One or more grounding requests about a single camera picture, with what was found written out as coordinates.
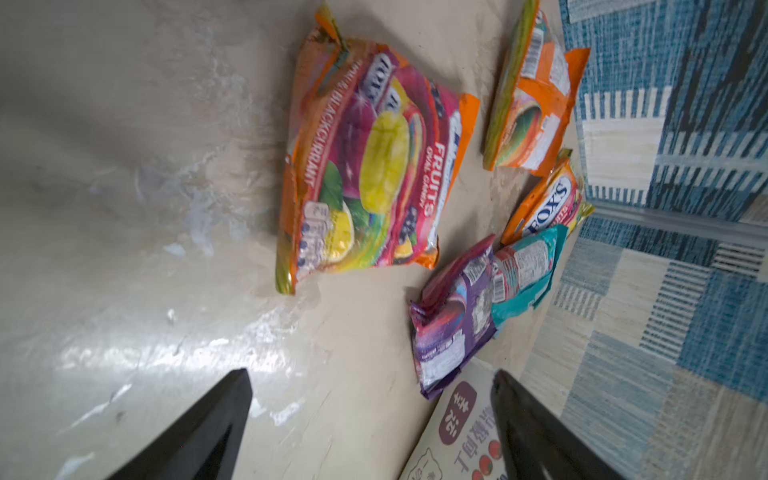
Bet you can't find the pink fruits candy bag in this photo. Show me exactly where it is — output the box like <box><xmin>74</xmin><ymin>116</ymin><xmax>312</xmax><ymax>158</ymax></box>
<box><xmin>275</xmin><ymin>4</ymin><xmax>480</xmax><ymax>295</ymax></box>
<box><xmin>501</xmin><ymin>148</ymin><xmax>595</xmax><ymax>245</ymax></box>

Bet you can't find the white printed paper bag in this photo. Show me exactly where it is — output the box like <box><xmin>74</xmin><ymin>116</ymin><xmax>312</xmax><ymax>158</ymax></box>
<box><xmin>400</xmin><ymin>359</ymin><xmax>508</xmax><ymax>480</ymax></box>

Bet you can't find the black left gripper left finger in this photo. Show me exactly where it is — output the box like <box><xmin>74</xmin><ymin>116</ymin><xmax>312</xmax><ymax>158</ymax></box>
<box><xmin>110</xmin><ymin>369</ymin><xmax>252</xmax><ymax>479</ymax></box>

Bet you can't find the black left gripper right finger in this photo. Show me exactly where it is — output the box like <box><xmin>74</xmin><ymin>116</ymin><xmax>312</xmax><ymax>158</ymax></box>
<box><xmin>490</xmin><ymin>369</ymin><xmax>621</xmax><ymax>480</ymax></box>

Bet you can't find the orange snack bag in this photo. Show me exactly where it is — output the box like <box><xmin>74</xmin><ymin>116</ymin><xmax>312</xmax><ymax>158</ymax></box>
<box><xmin>483</xmin><ymin>1</ymin><xmax>590</xmax><ymax>177</ymax></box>

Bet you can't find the teal snack bag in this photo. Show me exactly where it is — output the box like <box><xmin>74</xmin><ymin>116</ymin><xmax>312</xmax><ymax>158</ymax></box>
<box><xmin>491</xmin><ymin>225</ymin><xmax>569</xmax><ymax>330</ymax></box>

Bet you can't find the purple snack bag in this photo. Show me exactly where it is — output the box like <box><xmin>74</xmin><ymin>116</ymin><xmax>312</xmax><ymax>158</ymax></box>
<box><xmin>409</xmin><ymin>235</ymin><xmax>496</xmax><ymax>399</ymax></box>

